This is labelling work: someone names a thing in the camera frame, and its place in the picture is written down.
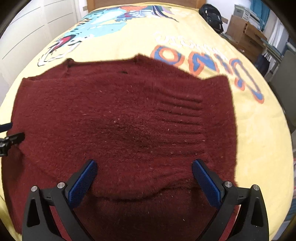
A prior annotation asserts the white wardrobe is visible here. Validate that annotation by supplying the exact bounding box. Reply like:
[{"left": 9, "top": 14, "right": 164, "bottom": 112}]
[{"left": 1, "top": 0, "right": 88, "bottom": 100}]

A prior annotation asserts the dark red knit sweater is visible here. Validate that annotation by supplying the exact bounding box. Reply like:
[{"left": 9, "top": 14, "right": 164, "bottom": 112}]
[{"left": 1, "top": 55, "right": 236, "bottom": 240}]

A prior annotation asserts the black backpack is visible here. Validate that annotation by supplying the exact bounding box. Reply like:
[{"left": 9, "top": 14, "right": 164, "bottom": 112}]
[{"left": 199, "top": 4, "right": 224, "bottom": 34}]

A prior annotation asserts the brown wooden drawer cabinet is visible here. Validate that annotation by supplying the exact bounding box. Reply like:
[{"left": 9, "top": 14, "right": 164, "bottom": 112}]
[{"left": 226, "top": 15, "right": 267, "bottom": 63}]

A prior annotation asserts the wooden headboard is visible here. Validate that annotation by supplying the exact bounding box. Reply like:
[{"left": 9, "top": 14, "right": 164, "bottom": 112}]
[{"left": 86, "top": 0, "right": 206, "bottom": 12}]

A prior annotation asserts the grey green chair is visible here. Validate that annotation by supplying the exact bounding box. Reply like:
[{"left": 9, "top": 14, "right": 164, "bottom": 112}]
[{"left": 269, "top": 50, "right": 296, "bottom": 133}]

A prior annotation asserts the yellow dinosaur print bedspread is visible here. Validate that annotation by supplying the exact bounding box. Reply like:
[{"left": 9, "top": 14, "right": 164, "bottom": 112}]
[{"left": 1, "top": 1, "right": 294, "bottom": 238}]

